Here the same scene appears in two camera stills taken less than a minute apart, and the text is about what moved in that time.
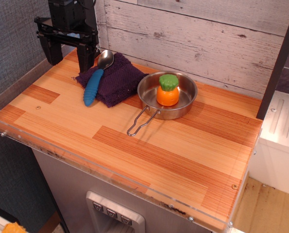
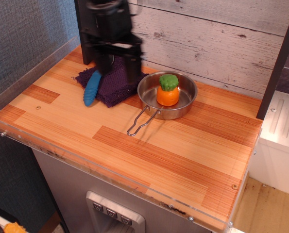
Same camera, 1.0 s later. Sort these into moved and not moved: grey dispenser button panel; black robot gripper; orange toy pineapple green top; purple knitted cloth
Moved: black robot gripper
Not moved: purple knitted cloth; grey dispenser button panel; orange toy pineapple green top
